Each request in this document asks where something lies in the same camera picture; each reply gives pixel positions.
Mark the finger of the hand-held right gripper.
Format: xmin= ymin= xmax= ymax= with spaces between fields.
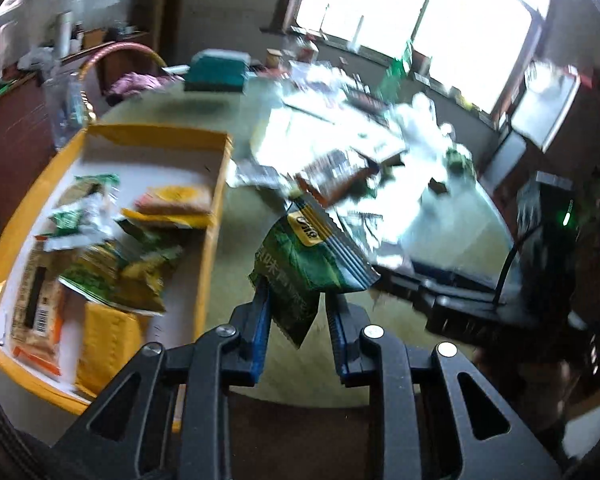
xmin=375 ymin=270 xmax=437 ymax=312
xmin=409 ymin=258 xmax=504 ymax=292

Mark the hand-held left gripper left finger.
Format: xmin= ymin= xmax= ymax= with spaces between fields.
xmin=54 ymin=279 xmax=274 ymax=480

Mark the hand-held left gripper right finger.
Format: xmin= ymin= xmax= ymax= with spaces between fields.
xmin=324 ymin=292 xmax=562 ymax=480

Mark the green packet with yellow logo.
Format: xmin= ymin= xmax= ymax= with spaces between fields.
xmin=247 ymin=195 xmax=382 ymax=349

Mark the brown barcode snack packet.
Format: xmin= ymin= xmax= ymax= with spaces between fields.
xmin=299 ymin=147 xmax=372 ymax=207

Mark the yellow green crinkled packet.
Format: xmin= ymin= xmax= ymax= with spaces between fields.
xmin=60 ymin=239 xmax=184 ymax=317

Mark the yellow round label cracker packet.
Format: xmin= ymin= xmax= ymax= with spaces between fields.
xmin=121 ymin=185 xmax=214 ymax=229

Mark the silver packet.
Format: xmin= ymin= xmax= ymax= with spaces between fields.
xmin=229 ymin=157 xmax=292 ymax=192

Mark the white green label packet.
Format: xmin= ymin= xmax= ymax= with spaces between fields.
xmin=46 ymin=194 xmax=117 ymax=252

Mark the yellow cardboard box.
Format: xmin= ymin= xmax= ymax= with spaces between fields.
xmin=0 ymin=122 xmax=234 ymax=417

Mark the orange cracker packet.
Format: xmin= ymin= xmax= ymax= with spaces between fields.
xmin=9 ymin=235 xmax=67 ymax=377

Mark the green vegetable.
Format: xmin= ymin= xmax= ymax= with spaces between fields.
xmin=444 ymin=144 xmax=474 ymax=172

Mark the white plastic bag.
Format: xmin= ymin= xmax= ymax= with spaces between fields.
xmin=394 ymin=91 xmax=457 ymax=152

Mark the white refrigerator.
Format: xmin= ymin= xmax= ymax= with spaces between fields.
xmin=509 ymin=61 xmax=582 ymax=154

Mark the pile of snack packets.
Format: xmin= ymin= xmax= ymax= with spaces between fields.
xmin=250 ymin=105 xmax=411 ymax=261

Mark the green plastic bottle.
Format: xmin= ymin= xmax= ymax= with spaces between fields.
xmin=379 ymin=40 xmax=417 ymax=104

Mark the bright window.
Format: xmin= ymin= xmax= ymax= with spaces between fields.
xmin=285 ymin=0 xmax=551 ymax=116

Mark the teal tissue box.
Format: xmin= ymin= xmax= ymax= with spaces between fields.
xmin=183 ymin=50 xmax=251 ymax=94

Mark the pink cloth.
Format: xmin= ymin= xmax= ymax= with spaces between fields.
xmin=104 ymin=72 xmax=162 ymax=99

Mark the clear plastic jar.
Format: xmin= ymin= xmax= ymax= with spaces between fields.
xmin=41 ymin=72 xmax=92 ymax=147

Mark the wooden cabinet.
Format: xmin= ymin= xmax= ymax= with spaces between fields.
xmin=0 ymin=30 xmax=152 ymax=241

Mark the crumpled clear plastic bag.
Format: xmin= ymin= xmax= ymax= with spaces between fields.
xmin=19 ymin=46 xmax=57 ymax=69

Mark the white thermos bottle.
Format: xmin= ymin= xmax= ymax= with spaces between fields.
xmin=54 ymin=12 xmax=74 ymax=57

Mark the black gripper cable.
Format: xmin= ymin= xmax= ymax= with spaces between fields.
xmin=489 ymin=237 xmax=527 ymax=307

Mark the pink yellow basket handle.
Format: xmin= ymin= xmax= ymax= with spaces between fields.
xmin=76 ymin=42 xmax=169 ymax=127

